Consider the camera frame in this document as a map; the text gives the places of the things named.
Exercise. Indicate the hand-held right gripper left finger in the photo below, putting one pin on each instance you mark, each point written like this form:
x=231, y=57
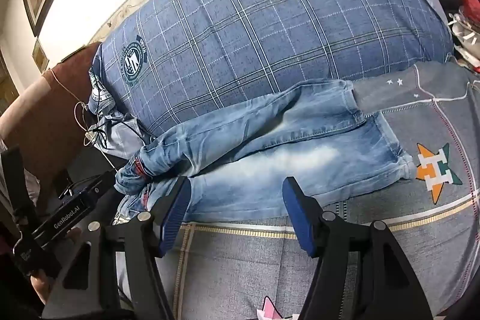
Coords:
x=175, y=217

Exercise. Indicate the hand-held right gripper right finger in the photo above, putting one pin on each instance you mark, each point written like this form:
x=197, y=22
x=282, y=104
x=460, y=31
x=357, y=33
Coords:
x=300, y=218

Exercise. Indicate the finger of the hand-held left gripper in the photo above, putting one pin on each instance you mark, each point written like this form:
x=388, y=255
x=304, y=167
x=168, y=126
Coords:
x=95, y=183

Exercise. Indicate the light blue jeans pants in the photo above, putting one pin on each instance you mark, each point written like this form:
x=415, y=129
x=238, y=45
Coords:
x=262, y=170

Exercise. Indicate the person's left hand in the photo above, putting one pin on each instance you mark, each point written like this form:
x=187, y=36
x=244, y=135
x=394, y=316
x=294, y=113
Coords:
x=74, y=234

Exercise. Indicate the blue printed pillow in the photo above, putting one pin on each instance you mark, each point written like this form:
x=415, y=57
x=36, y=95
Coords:
x=112, y=142

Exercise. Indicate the brown headboard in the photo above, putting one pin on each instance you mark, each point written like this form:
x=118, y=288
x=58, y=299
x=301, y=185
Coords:
x=45, y=125

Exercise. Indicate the grey star print bed sheet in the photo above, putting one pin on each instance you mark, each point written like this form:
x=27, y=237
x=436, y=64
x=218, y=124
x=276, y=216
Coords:
x=375, y=248

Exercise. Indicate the pink folded paper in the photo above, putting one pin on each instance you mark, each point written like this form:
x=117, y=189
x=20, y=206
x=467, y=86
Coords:
x=270, y=310

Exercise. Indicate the white clutter pile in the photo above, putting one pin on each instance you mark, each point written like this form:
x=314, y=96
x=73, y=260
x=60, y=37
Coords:
x=465, y=35

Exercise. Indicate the small framed wall picture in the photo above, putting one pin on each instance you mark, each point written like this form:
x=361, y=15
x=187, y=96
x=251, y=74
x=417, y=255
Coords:
x=40, y=54

